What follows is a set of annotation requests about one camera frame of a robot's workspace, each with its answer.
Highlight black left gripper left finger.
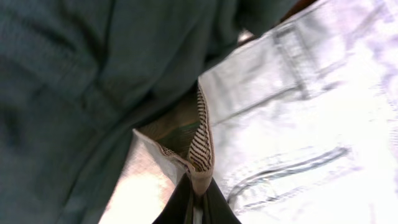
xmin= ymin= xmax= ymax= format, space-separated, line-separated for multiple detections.
xmin=152 ymin=174 xmax=194 ymax=224

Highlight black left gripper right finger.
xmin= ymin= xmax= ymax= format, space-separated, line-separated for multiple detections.
xmin=202 ymin=179 xmax=241 ymax=224

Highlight grey shorts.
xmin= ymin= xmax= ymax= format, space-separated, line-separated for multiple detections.
xmin=1 ymin=0 xmax=295 ymax=223

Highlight beige folded shorts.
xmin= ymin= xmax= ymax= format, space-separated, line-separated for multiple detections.
xmin=98 ymin=0 xmax=398 ymax=224

